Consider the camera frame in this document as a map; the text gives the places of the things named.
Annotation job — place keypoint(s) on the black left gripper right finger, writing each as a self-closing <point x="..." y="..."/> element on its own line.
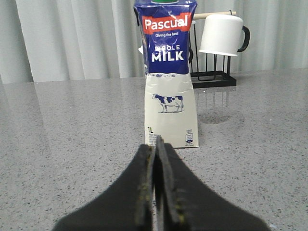
<point x="184" y="203"/>

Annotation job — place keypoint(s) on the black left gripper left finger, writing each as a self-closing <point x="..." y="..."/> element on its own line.
<point x="125" y="206"/>

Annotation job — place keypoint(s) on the Pascual whole milk carton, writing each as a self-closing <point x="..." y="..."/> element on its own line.
<point x="170" y="107"/>

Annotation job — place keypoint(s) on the black wire mug rack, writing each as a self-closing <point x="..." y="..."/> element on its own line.
<point x="208" y="78"/>

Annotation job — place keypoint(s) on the white mug black handle right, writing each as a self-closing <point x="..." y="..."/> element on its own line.
<point x="224" y="35"/>

